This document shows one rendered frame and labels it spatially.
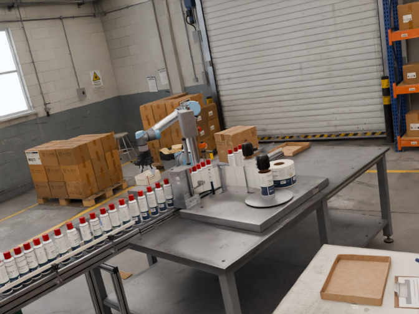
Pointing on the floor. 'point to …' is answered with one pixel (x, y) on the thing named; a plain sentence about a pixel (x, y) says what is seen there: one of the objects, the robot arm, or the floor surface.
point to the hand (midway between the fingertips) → (147, 176)
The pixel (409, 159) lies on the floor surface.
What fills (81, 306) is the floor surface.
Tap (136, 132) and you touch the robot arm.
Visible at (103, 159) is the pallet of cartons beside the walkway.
